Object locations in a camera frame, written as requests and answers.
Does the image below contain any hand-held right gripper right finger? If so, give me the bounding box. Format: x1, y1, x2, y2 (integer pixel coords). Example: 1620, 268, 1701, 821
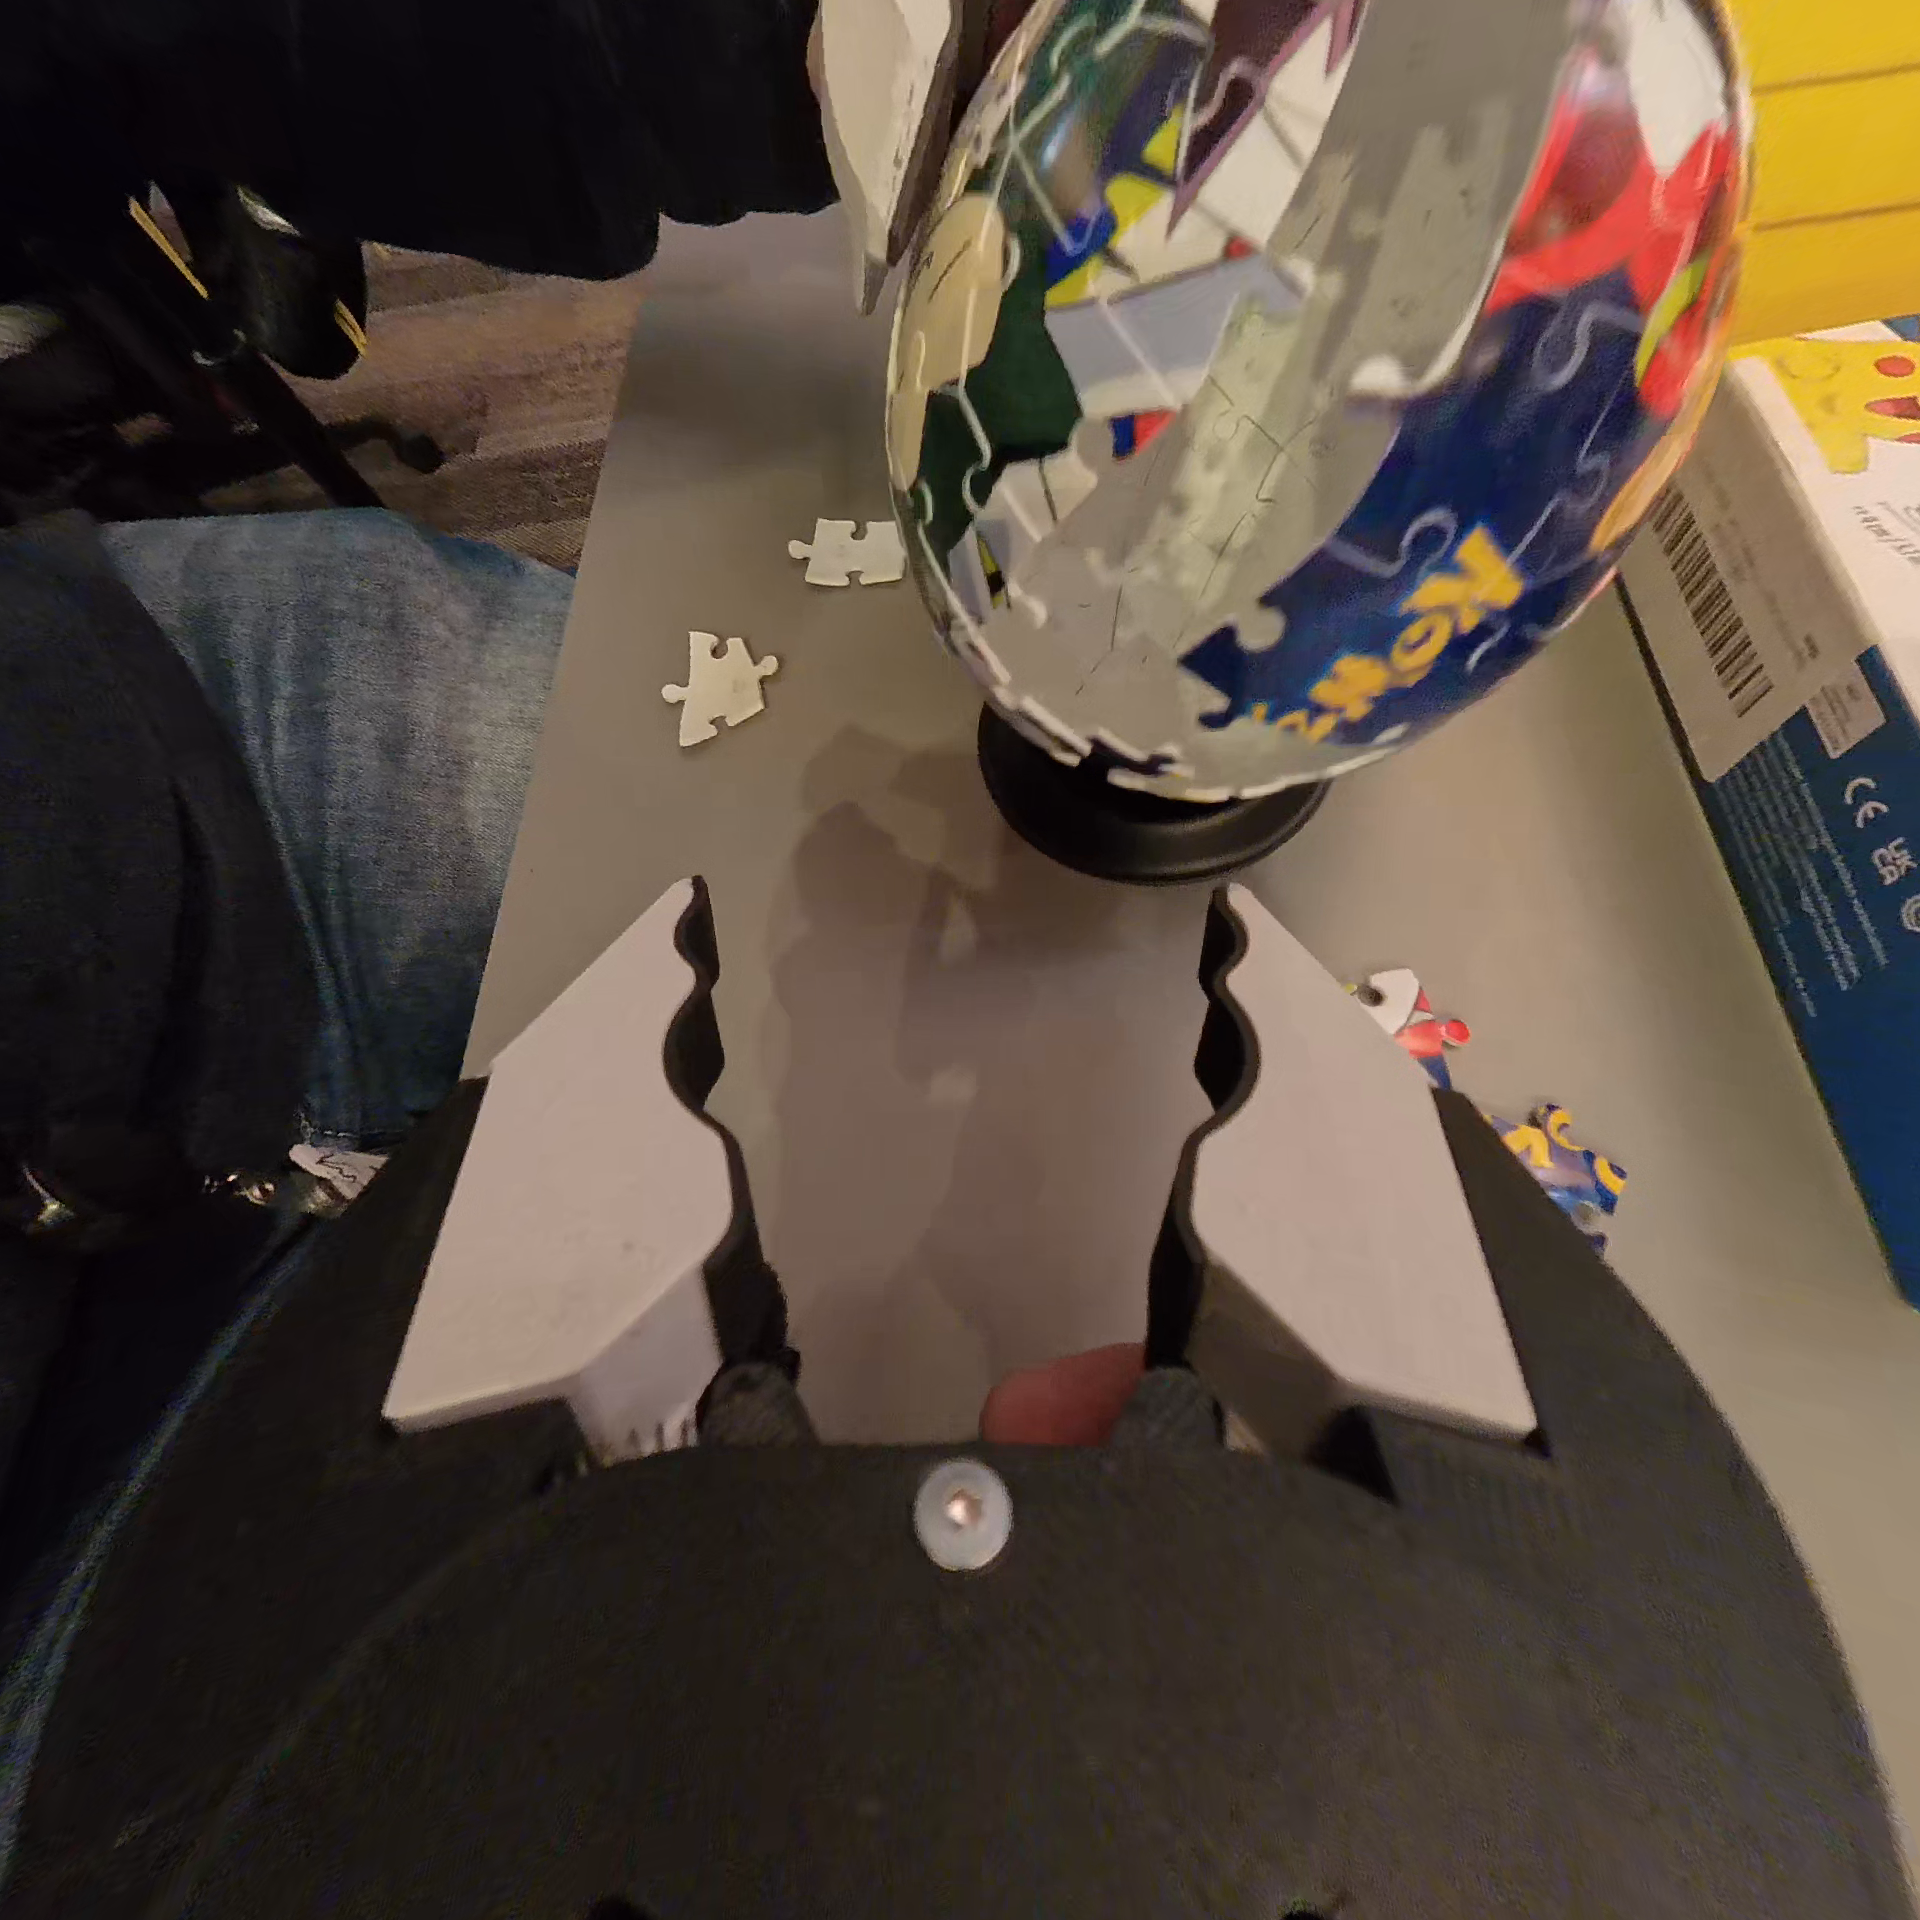
1142, 882, 1547, 1468

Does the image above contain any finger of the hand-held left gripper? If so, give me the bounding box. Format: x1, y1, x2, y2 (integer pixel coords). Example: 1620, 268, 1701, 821
810, 0, 992, 313

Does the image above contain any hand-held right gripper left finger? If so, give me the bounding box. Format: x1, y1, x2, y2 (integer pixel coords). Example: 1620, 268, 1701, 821
381, 878, 818, 1468

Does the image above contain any black round ball stand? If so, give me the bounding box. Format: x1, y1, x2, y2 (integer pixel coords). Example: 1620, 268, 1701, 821
976, 704, 1338, 886

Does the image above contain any colourful puzzle ball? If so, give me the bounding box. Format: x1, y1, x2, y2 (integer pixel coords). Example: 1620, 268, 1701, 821
884, 0, 1757, 797

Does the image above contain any person's left forearm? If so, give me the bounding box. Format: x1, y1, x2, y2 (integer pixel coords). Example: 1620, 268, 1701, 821
0, 0, 840, 289

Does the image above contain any red and white puzzle piece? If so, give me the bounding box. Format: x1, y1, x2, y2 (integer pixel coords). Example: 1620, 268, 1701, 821
1344, 966, 1471, 1089

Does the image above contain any blue and yellow puzzle piece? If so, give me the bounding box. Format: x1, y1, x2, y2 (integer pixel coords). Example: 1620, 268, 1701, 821
1485, 1102, 1629, 1256

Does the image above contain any blue puzzle box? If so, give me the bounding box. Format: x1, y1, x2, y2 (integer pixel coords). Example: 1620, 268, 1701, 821
1611, 322, 1920, 1308

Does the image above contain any person's right hand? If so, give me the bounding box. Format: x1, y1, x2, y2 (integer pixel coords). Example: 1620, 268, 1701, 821
983, 1341, 1149, 1445

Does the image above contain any person's leg in jeans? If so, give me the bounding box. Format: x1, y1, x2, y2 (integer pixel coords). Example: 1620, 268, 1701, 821
0, 502, 588, 1728

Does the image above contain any black chair base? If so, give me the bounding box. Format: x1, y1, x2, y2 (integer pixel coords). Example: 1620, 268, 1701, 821
0, 181, 453, 520

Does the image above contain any yellow plastic bin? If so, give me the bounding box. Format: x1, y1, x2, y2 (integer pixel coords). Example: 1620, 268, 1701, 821
1726, 0, 1920, 354

